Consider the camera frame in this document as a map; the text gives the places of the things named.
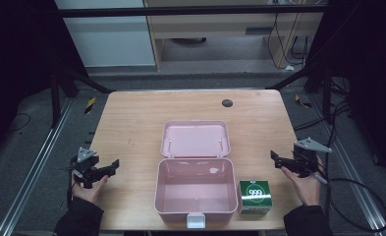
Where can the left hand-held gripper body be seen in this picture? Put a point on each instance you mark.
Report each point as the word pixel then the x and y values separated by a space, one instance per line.
pixel 84 160

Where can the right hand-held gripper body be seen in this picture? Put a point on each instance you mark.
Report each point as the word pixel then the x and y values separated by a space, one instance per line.
pixel 306 155

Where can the person's left hand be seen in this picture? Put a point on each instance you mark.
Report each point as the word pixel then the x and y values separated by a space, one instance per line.
pixel 89 191

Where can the person's right hand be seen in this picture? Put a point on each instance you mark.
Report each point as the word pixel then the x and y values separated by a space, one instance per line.
pixel 305 188

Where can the green and white carton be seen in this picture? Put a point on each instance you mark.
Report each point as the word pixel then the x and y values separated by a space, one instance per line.
pixel 255 196

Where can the yellow and black tape strip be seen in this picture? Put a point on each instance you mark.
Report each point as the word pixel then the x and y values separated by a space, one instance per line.
pixel 90 105
pixel 302 102

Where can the black metal stand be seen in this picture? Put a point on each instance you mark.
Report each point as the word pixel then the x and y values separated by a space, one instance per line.
pixel 326 95
pixel 54 98

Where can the black round table grommet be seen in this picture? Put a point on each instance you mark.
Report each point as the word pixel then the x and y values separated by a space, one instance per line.
pixel 227 103

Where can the pink plastic lidded box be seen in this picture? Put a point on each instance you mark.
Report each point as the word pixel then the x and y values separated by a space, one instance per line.
pixel 196 183

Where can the white cabinet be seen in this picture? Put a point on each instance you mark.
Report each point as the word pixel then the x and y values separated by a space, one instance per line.
pixel 108 39

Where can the wooden desk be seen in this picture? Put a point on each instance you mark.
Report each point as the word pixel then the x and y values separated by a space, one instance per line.
pixel 220 26

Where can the black horizontal bar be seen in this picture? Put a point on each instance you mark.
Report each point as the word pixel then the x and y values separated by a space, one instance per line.
pixel 180 11

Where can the aluminium floor rail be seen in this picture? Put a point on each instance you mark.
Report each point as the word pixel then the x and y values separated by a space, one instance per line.
pixel 33 170
pixel 351 170

